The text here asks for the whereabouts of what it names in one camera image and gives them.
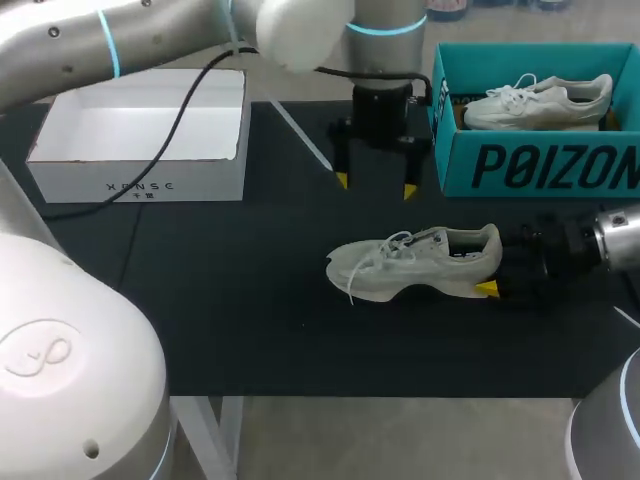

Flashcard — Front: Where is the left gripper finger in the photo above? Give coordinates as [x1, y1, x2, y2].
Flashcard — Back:
[331, 138, 352, 191]
[401, 146, 426, 203]

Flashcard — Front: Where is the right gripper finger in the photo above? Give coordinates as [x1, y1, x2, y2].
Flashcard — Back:
[473, 264, 549, 312]
[500, 227, 526, 251]

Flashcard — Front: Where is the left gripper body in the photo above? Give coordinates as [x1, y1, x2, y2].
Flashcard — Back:
[327, 83, 432, 152]

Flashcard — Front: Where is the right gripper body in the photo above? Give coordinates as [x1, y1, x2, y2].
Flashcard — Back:
[519, 211, 600, 282]

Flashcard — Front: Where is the pale grey sneaker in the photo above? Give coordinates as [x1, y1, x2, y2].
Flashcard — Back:
[324, 222, 504, 307]

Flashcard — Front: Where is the white shoebox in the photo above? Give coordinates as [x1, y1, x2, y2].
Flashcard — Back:
[25, 68, 249, 205]

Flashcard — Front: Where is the teal box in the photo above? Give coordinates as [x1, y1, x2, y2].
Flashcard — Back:
[430, 41, 640, 199]

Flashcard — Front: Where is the white sneaker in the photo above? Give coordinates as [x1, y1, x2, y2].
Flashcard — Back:
[461, 73, 615, 133]

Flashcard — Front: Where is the long black cable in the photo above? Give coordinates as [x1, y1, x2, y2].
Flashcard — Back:
[41, 44, 261, 221]

